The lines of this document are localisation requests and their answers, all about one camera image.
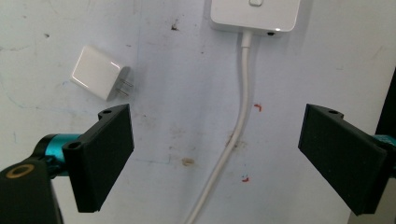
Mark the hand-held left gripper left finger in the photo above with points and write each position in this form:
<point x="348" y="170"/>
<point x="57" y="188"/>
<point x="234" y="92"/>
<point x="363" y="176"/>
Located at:
<point x="99" y="158"/>

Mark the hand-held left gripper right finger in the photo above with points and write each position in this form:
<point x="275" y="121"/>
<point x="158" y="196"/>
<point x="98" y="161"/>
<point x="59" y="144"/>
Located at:
<point x="345" y="161"/>

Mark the white charger plug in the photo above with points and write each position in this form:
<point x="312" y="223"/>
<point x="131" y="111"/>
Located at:
<point x="96" y="72"/>

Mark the white power strip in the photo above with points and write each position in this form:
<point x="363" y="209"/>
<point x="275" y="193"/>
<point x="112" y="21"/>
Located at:
<point x="255" y="14"/>

